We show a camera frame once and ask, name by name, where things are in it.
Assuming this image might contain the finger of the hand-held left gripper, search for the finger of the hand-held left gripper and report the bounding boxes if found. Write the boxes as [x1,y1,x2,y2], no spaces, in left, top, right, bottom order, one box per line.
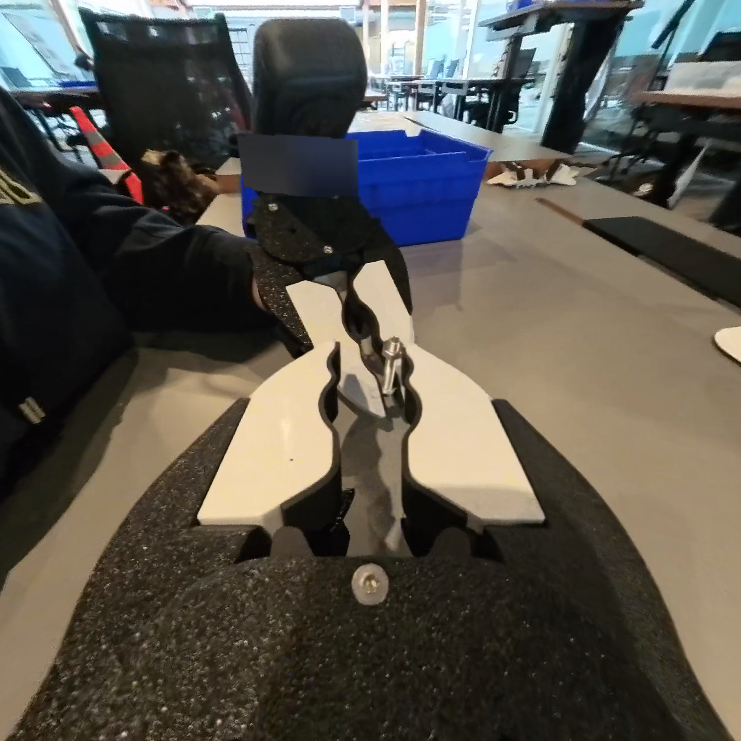
[285,276,387,419]
[346,258,419,355]

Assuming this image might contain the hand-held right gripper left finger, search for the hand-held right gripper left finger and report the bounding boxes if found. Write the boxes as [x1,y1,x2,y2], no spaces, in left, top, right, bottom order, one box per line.
[197,340,357,529]

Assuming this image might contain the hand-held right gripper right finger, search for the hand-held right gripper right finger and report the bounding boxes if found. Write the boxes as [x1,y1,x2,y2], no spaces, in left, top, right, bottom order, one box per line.
[394,342,546,530]

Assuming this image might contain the silver hex bolt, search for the silver hex bolt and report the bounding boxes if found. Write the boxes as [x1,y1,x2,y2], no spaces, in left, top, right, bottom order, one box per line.
[379,336,406,400]

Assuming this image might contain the blue plastic bin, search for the blue plastic bin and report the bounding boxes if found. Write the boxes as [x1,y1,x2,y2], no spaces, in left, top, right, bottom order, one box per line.
[240,130,493,249]

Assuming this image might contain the brown camouflage bag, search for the brown camouflage bag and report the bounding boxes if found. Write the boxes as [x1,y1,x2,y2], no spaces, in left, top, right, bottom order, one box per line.
[139,149,221,223]

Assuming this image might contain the black and white paper pieces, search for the black and white paper pieces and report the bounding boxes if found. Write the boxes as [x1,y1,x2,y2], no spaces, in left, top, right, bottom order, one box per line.
[485,161,580,189]

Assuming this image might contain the row of dark desks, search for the row of dark desks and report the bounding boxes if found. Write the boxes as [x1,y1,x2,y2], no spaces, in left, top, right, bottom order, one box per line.
[367,52,539,125]

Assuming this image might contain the black mesh office chair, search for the black mesh office chair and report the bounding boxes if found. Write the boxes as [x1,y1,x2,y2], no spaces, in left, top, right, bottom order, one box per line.
[78,7,255,174]

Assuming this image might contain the orange traffic cone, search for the orange traffic cone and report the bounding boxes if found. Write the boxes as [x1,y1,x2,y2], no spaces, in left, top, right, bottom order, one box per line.
[68,106,144,205]

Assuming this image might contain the operator arm, dark sleeve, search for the operator arm, dark sleeve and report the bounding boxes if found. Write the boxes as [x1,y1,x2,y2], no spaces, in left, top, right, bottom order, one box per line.
[0,87,137,504]

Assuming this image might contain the black bag white logo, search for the black bag white logo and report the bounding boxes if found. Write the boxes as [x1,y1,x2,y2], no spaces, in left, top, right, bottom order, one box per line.
[628,174,669,203]

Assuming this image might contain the black flat mat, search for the black flat mat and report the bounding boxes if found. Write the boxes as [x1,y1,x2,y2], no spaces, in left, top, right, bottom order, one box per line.
[582,216,741,308]

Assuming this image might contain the black standing desk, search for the black standing desk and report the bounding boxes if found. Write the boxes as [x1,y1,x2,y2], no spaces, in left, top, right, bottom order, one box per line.
[479,0,645,154]

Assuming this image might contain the white sheet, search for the white sheet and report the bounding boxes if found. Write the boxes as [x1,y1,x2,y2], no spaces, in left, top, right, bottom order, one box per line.
[666,145,708,209]

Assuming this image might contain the wooden desk black legs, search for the wooden desk black legs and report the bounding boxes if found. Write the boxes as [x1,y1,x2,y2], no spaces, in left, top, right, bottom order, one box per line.
[628,90,741,232]

